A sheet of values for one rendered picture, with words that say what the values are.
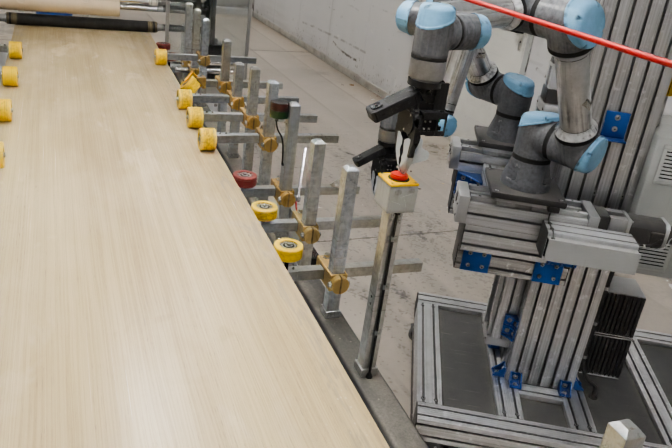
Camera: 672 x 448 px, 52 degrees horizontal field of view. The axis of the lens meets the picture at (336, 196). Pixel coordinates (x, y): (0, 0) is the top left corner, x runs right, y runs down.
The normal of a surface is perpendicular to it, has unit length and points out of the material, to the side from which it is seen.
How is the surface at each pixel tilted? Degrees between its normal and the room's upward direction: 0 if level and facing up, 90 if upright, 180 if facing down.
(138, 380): 0
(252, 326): 0
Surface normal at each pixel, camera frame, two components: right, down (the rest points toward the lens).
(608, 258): -0.11, 0.37
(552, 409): 0.13, -0.92
